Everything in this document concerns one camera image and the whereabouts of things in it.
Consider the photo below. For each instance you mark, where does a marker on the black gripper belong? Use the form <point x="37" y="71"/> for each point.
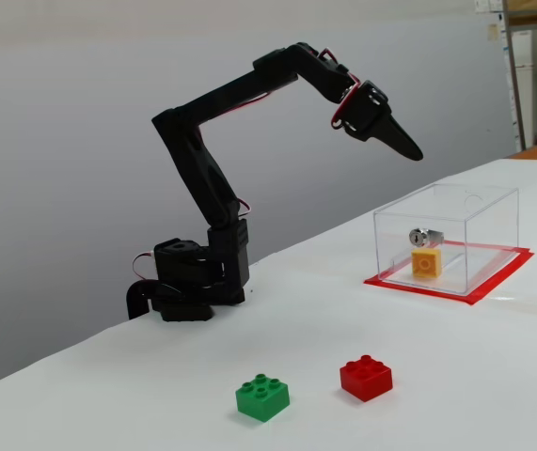
<point x="375" y="123"/>

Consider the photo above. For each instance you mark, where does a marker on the yellow lego brick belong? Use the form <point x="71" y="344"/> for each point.
<point x="426" y="264"/>

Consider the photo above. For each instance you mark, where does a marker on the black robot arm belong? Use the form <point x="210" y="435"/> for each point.
<point x="202" y="164"/>

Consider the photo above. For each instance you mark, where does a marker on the transparent acrylic box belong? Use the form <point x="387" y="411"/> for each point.
<point x="475" y="225"/>

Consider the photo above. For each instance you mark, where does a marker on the red lego brick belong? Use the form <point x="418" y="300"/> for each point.
<point x="367" y="378"/>

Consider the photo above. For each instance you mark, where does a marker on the green lego brick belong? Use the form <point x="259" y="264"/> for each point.
<point x="262" y="399"/>

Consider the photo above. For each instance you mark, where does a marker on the silver cam lock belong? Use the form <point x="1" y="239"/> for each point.
<point x="421" y="237"/>

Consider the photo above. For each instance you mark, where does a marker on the black table clamp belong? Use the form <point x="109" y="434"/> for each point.
<point x="136" y="300"/>

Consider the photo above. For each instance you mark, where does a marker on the metal shelf frame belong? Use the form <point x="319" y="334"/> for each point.
<point x="515" y="94"/>

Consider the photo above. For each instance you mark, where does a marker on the red tape frame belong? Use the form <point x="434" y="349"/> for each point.
<point x="484" y="293"/>

